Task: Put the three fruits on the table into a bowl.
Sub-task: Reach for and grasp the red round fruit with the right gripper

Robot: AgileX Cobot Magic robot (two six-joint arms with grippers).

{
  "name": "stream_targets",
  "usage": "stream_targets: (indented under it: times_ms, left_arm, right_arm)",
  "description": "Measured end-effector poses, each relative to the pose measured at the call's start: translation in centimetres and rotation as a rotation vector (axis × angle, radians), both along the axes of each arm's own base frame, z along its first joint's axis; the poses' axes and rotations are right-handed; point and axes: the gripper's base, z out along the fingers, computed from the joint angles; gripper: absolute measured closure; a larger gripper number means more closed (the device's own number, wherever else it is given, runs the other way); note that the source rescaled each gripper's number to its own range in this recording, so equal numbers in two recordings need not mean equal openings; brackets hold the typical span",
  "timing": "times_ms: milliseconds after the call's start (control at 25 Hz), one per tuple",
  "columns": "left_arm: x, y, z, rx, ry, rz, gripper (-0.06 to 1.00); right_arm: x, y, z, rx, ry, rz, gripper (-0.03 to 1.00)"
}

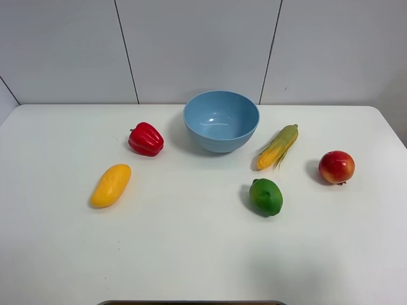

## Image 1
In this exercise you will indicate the green lime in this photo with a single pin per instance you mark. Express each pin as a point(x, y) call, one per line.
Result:
point(266, 197)

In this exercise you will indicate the corn cob with husk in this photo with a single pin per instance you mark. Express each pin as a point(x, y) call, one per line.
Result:
point(276, 150)

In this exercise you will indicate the red apple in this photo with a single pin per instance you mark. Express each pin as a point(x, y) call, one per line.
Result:
point(336, 167)

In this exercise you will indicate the red bell pepper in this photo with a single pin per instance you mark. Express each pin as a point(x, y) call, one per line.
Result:
point(145, 140)

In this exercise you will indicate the light blue plastic bowl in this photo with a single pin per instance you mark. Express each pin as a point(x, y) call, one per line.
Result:
point(221, 121)

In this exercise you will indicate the yellow mango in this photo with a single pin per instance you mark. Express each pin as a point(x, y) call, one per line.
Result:
point(111, 186)

